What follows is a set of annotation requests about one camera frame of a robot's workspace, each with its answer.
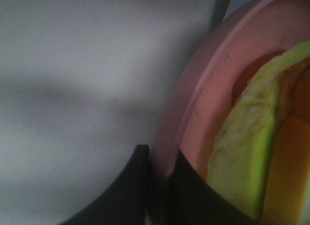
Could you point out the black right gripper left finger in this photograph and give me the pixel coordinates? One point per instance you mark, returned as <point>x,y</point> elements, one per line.
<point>123,202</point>

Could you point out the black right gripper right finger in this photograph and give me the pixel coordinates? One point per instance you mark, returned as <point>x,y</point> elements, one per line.
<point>192,202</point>

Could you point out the pink round plate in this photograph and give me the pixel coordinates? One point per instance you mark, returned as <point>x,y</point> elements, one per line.
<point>203,95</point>

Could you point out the sandwich with lettuce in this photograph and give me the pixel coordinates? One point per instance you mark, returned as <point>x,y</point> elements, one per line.
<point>239,163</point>

